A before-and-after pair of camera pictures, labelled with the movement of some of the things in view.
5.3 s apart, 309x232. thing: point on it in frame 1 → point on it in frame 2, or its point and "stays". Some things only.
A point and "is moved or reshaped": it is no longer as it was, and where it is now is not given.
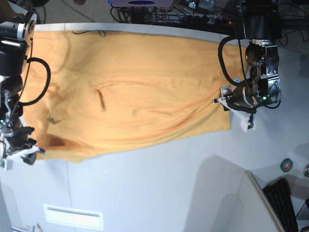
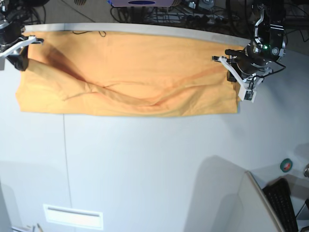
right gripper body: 243,99 → 247,62
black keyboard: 279,196 stays
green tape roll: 286,165 stays
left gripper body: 19,140 → 10,36
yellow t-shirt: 109,91 is moved or reshaped
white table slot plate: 76,217 stays
